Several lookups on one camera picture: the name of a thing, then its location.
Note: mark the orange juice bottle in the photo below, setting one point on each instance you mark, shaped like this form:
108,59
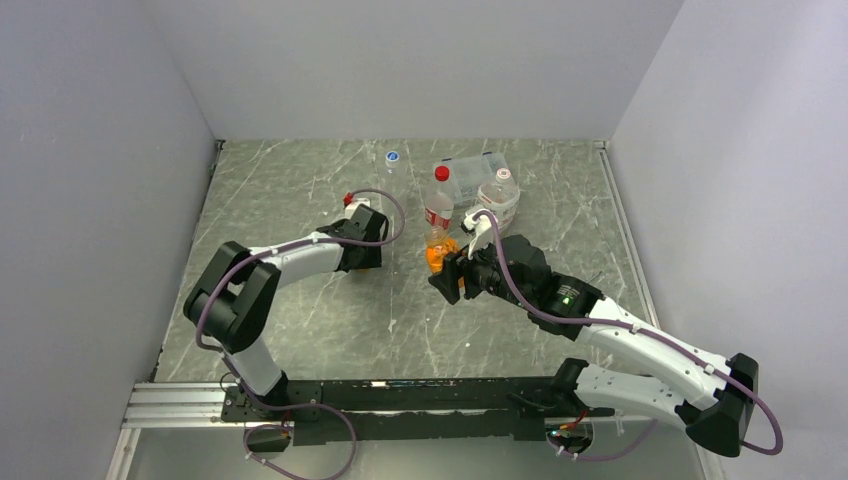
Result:
438,245

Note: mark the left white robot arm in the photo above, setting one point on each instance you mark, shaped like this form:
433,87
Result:
232,299

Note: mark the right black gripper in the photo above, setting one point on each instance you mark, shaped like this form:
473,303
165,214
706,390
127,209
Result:
457,265

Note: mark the red bottle cap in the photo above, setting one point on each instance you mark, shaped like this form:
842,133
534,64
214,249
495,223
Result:
441,173

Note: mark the aluminium rail frame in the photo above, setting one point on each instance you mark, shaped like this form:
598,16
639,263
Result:
174,406

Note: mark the small red label bottle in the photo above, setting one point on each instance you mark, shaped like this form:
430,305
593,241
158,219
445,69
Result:
438,204

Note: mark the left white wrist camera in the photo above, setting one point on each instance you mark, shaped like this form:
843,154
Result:
352,203

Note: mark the blue white bottle cap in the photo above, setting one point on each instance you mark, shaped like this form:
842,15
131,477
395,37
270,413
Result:
392,158

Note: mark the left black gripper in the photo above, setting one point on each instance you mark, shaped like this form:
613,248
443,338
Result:
372,260

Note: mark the white tea bottle cap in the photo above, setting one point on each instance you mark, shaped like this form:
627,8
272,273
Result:
504,176

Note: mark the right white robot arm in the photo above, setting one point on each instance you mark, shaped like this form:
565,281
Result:
704,394

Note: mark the clear plastic screw box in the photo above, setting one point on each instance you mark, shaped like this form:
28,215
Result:
468,173

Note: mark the large clear tea bottle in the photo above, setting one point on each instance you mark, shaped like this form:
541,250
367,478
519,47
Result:
501,199

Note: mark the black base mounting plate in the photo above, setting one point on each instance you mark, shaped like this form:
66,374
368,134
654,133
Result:
519,408

